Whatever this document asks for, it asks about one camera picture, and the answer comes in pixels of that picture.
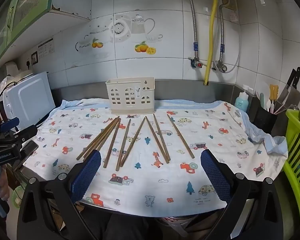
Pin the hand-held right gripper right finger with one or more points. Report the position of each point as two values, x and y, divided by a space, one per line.
213 177

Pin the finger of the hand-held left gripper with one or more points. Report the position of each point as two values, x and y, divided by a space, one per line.
11 123
27 132

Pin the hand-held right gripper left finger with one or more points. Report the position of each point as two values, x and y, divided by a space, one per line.
86 175

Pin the bunch of wooden chopsticks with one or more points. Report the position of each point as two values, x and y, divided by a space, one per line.
112 145

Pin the cream plastic utensil holder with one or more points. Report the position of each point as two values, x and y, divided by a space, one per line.
120 87

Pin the person's left hand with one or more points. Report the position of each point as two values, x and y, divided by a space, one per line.
5 185

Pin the black smartphone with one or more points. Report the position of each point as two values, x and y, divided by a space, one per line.
30 152

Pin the white microwave oven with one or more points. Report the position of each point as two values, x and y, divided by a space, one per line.
27 100

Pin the cartoon printed blanket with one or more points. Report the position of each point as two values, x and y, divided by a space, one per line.
140 180

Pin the white rice cooker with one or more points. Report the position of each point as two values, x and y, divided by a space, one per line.
12 67

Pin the black utensil cup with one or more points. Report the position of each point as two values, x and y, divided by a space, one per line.
265 120

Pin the teal pump soap bottle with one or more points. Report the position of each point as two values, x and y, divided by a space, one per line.
241 102

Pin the green plastic rack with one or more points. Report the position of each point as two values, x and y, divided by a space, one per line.
295 142

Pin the yellow bottle brush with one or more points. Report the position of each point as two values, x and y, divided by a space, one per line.
273 92

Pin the steel water valve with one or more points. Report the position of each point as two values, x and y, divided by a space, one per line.
222 67

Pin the black wall socket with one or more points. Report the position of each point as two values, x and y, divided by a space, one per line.
34 58

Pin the paper wall label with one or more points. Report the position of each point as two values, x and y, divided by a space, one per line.
45 47

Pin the green wall cabinet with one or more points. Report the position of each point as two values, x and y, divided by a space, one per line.
15 12

